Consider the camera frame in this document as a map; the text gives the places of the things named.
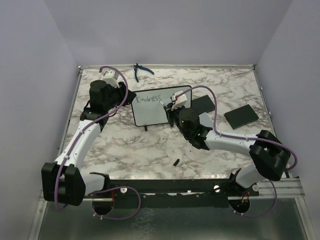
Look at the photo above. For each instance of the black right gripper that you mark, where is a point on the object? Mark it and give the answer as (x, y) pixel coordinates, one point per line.
(170, 113)

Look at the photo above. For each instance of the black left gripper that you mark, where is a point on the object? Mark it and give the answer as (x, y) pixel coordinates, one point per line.
(122, 90)

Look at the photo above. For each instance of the black framed whiteboard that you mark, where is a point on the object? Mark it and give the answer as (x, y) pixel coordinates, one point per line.
(146, 106)

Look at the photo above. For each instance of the black rectangular eraser block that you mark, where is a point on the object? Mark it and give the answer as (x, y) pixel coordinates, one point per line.
(203, 104)

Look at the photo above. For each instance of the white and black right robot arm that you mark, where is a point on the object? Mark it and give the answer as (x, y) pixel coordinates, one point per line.
(268, 154)

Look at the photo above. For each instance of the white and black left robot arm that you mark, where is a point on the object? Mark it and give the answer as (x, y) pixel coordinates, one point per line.
(62, 181)

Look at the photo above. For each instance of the black marker cap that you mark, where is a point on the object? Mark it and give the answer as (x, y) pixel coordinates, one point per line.
(176, 162)

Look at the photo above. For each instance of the black flat pad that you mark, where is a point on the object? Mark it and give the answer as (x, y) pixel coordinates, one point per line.
(241, 116)

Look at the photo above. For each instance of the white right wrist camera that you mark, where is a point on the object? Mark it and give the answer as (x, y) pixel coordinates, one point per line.
(178, 100)

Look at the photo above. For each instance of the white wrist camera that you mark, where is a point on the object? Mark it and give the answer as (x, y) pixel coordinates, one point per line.
(110, 77)
(178, 100)

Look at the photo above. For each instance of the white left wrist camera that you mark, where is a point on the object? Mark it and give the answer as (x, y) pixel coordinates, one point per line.
(110, 77)

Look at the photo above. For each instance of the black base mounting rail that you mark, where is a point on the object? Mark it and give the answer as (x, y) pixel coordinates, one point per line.
(178, 193)

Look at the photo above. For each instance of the aluminium frame profile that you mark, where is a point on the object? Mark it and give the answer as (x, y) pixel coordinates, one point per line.
(286, 188)

